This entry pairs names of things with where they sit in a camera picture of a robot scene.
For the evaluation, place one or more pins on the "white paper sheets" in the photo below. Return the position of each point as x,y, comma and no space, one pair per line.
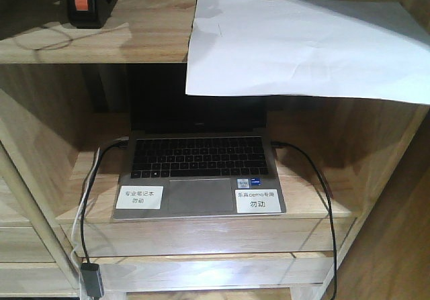
321,48

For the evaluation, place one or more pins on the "grey laptop computer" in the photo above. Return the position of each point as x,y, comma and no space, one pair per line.
194,156

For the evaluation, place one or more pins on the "wooden shelf unit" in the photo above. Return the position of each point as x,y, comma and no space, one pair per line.
374,154

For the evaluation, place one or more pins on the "grey usb hub adapter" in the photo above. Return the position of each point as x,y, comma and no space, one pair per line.
92,280

